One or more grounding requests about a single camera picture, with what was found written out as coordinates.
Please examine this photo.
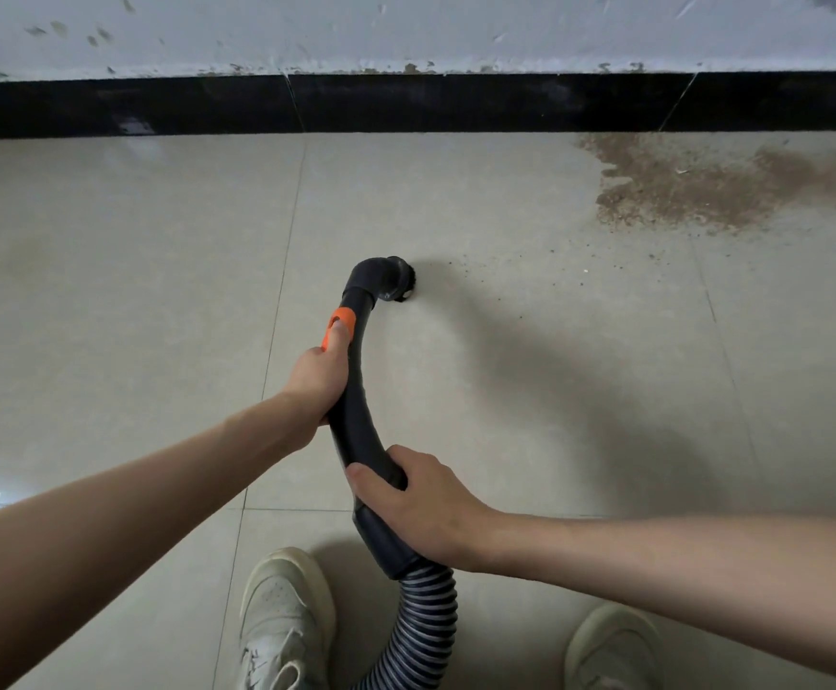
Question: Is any person's left hand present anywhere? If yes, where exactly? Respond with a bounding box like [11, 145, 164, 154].
[277, 321, 355, 453]

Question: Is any person's right hand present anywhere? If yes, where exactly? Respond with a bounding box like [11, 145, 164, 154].
[344, 445, 505, 576]

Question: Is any black ribbed vacuum hose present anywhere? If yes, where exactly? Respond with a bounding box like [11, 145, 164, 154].
[319, 256, 460, 690]

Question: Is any brown dirt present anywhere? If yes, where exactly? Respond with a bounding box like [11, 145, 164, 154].
[446, 132, 836, 278]

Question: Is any person's left forearm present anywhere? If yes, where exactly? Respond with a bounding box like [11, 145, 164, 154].
[0, 394, 312, 690]

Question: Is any person's right forearm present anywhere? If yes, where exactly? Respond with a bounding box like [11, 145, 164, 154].
[489, 513, 836, 687]

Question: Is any person's left shoe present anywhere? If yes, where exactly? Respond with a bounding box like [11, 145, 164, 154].
[234, 546, 338, 690]

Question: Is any person's shoe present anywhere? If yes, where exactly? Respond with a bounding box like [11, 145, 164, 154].
[234, 546, 338, 690]
[564, 603, 661, 690]

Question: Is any person's right shoe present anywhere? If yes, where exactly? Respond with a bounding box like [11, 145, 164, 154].
[564, 603, 661, 690]

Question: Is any black baseboard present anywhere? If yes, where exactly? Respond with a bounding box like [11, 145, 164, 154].
[0, 71, 836, 141]

